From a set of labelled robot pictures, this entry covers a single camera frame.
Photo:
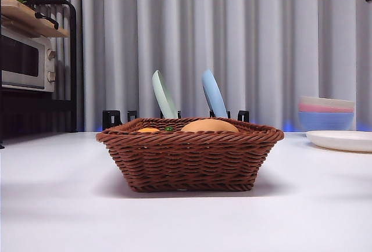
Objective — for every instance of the blue bowl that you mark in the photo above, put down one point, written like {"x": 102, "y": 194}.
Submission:
{"x": 325, "y": 120}

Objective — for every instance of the brown wicker basket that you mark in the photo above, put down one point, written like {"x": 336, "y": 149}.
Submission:
{"x": 189, "y": 162}

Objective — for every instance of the grey pleated curtain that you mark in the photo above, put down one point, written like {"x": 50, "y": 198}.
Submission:
{"x": 247, "y": 31}

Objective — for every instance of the pink bowl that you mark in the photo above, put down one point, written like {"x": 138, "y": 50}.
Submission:
{"x": 308, "y": 108}

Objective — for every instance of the orange plastic corn cob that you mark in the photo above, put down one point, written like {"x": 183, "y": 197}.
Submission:
{"x": 148, "y": 130}

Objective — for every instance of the white flat plate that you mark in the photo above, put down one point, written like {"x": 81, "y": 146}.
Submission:
{"x": 343, "y": 141}

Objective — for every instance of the black plate rack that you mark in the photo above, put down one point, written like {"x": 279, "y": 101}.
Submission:
{"x": 112, "y": 118}

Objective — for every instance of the tan potato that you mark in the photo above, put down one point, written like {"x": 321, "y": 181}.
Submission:
{"x": 209, "y": 125}

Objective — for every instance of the black metal shelf frame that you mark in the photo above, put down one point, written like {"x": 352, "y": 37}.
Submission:
{"x": 71, "y": 60}

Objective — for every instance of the pale blue plate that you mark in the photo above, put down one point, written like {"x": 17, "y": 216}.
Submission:
{"x": 213, "y": 95}

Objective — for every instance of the pale green plate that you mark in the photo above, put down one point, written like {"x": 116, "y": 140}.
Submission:
{"x": 164, "y": 98}

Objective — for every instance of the silver toaster oven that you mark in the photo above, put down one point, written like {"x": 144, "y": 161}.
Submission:
{"x": 20, "y": 60}

